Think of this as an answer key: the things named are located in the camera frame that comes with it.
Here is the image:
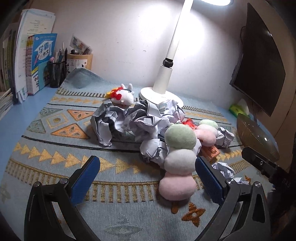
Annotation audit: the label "red snack packet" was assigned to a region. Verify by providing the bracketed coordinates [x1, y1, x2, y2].
[179, 118, 199, 130]

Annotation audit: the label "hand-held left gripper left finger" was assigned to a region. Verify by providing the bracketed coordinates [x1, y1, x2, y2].
[24, 156, 102, 241]

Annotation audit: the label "white desk lamp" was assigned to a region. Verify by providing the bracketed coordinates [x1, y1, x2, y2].
[139, 0, 234, 109]

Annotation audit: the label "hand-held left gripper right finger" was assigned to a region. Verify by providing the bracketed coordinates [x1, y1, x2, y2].
[195, 156, 272, 241]

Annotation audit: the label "black mesh pen holder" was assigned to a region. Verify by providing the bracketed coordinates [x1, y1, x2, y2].
[47, 61, 67, 88]

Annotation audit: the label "green upright books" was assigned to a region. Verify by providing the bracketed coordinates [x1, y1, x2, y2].
[0, 23, 19, 93]

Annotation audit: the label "upright white paper stack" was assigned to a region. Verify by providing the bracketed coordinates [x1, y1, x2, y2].
[14, 9, 56, 103]

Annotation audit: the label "bundle of pens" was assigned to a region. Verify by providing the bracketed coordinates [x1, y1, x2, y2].
[48, 42, 68, 63]

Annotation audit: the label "small dango plush toy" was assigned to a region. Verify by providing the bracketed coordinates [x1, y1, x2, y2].
[194, 119, 219, 146]

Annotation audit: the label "ribbed brown glass bowl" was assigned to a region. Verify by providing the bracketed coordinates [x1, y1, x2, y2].
[236, 113, 280, 163]

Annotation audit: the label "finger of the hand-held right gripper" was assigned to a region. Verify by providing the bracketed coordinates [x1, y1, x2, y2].
[242, 146, 278, 176]

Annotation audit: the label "small orange packet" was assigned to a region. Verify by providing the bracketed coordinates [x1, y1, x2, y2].
[200, 145, 220, 163]

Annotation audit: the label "printed card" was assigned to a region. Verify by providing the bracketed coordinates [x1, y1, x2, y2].
[70, 35, 92, 55]

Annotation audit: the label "black monitor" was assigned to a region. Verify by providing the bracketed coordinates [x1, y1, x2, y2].
[229, 3, 286, 117]

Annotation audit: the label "patterned blue woven mat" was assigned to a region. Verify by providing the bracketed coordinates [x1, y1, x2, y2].
[0, 68, 278, 241]

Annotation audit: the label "large dango plush toy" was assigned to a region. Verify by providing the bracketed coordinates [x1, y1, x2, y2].
[159, 126, 197, 214]

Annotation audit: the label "green tissue pack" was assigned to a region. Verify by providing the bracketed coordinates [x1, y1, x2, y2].
[229, 99, 250, 117]

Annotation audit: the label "flat stack of books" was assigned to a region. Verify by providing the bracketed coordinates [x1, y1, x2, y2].
[0, 89, 14, 120]

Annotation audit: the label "wooden pen holder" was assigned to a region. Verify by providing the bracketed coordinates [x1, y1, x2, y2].
[67, 53, 93, 75]

